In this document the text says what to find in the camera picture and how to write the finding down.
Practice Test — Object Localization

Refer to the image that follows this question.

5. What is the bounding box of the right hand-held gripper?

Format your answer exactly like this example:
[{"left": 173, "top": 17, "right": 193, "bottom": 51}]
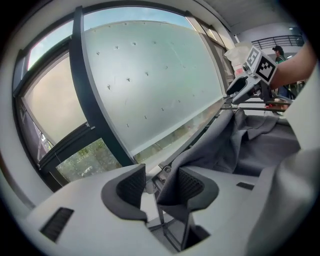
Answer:
[{"left": 225, "top": 45, "right": 278, "bottom": 106}]

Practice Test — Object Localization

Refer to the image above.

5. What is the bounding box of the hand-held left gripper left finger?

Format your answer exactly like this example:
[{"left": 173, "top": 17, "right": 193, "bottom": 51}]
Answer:
[{"left": 24, "top": 163, "right": 181, "bottom": 256}]

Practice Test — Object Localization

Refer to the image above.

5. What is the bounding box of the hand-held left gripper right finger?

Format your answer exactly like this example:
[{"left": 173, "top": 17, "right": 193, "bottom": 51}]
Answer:
[{"left": 157, "top": 166, "right": 262, "bottom": 256}]

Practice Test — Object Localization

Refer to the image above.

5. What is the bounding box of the grey metal drying rack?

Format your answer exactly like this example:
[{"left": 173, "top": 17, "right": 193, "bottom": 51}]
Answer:
[{"left": 147, "top": 96, "right": 293, "bottom": 252}]

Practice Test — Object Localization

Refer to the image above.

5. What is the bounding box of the dark grey garment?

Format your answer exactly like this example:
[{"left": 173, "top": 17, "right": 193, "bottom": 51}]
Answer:
[{"left": 156, "top": 107, "right": 303, "bottom": 209}]

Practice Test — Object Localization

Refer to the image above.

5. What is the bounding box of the person's right forearm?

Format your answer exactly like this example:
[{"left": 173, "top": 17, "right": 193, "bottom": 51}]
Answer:
[{"left": 268, "top": 41, "right": 316, "bottom": 91}]

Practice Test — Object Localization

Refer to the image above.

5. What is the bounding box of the clear water jug red label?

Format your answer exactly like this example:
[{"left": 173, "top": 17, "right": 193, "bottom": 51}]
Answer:
[{"left": 223, "top": 41, "right": 254, "bottom": 85}]

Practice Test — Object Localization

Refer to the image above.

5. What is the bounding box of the black railing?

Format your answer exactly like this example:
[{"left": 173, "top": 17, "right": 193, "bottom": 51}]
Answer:
[{"left": 250, "top": 34, "right": 305, "bottom": 51}]

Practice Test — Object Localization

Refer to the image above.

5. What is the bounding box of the black framed window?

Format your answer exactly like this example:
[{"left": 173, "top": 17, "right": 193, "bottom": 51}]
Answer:
[{"left": 11, "top": 5, "right": 242, "bottom": 185}]

